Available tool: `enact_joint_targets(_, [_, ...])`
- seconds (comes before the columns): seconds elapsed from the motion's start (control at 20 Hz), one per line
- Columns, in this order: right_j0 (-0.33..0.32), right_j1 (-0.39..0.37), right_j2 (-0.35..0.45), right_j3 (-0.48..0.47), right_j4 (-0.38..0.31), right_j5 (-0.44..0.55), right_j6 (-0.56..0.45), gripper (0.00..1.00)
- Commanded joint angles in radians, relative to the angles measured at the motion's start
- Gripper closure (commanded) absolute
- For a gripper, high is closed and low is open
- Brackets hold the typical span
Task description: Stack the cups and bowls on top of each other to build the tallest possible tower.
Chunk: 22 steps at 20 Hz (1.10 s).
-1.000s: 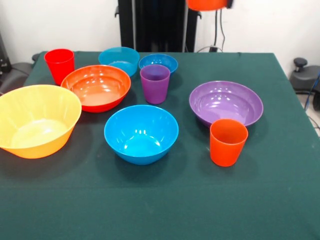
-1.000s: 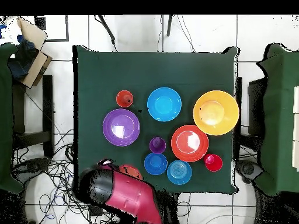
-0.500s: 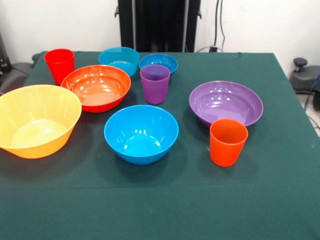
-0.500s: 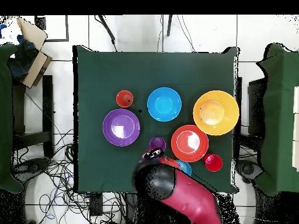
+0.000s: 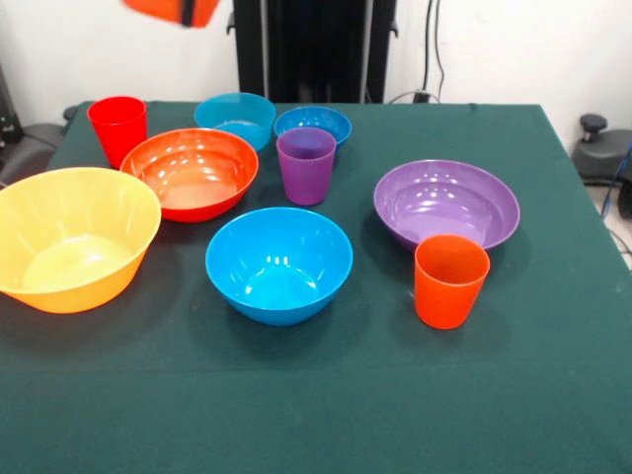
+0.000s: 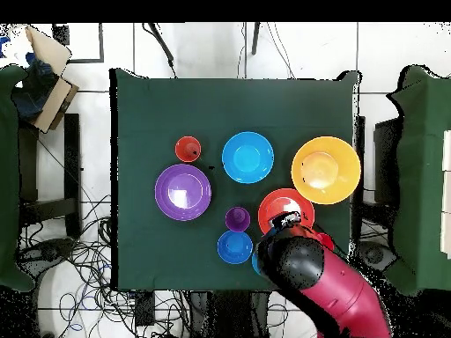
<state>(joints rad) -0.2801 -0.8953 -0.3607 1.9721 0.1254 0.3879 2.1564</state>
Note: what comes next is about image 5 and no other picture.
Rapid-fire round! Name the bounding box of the small dark blue bowl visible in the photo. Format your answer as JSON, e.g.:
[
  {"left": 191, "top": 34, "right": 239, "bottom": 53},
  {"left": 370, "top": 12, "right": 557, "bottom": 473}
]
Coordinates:
[{"left": 273, "top": 105, "right": 353, "bottom": 149}]

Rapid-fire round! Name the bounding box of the orange cup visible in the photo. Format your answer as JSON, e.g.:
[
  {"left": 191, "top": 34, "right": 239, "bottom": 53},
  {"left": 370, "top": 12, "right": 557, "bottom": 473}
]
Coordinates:
[{"left": 414, "top": 234, "right": 492, "bottom": 331}]

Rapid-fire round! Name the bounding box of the small orange bowl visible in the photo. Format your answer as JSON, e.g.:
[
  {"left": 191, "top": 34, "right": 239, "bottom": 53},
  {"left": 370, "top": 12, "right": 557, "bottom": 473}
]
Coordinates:
[{"left": 121, "top": 0, "right": 221, "bottom": 30}]

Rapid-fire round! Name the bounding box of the wide orange bowl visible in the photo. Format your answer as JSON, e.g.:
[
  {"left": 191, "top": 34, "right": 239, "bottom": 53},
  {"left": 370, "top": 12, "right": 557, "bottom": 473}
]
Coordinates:
[{"left": 119, "top": 127, "right": 260, "bottom": 224}]

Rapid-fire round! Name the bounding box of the black equipment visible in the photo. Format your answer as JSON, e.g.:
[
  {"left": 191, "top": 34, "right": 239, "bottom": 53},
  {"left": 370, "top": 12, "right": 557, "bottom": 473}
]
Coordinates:
[{"left": 0, "top": 63, "right": 24, "bottom": 145}]

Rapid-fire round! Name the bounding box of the teal bowl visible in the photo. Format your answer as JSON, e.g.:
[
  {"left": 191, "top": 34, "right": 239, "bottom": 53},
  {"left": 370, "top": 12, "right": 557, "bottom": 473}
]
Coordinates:
[{"left": 193, "top": 92, "right": 277, "bottom": 153}]

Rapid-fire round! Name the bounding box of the red cup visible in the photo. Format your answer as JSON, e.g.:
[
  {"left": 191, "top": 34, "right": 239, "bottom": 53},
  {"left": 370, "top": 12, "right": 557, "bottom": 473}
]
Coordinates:
[{"left": 86, "top": 96, "right": 148, "bottom": 171}]

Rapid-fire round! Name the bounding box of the dark green tablecloth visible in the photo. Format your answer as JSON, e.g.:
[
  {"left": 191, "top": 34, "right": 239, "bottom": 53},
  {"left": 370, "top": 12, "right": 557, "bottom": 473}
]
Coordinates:
[{"left": 0, "top": 101, "right": 632, "bottom": 474}]

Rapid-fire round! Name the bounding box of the yellow bowl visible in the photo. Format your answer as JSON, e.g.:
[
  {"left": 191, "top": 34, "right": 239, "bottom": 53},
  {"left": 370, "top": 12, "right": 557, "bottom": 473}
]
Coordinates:
[{"left": 0, "top": 166, "right": 163, "bottom": 315}]

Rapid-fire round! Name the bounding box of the purple cup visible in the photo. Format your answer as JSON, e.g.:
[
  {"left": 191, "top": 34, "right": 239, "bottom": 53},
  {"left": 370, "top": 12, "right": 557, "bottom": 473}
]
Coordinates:
[{"left": 276, "top": 126, "right": 339, "bottom": 206}]

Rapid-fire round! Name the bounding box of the black wall cable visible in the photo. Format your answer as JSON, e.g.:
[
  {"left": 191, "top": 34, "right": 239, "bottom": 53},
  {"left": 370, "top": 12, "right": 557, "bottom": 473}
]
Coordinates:
[{"left": 389, "top": 0, "right": 448, "bottom": 105}]

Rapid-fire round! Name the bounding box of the wide purple bowl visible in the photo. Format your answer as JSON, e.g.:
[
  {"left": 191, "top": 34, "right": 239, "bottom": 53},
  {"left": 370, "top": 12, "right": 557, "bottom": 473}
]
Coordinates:
[{"left": 372, "top": 159, "right": 521, "bottom": 254}]

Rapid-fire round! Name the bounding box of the blue cable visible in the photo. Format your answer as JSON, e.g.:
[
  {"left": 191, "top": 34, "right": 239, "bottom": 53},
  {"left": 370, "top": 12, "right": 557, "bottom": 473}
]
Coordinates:
[{"left": 598, "top": 140, "right": 632, "bottom": 221}]

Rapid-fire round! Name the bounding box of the large blue bowl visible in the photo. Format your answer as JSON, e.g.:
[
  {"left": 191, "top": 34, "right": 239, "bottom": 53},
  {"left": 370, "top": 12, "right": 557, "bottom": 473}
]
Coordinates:
[{"left": 204, "top": 206, "right": 355, "bottom": 328}]

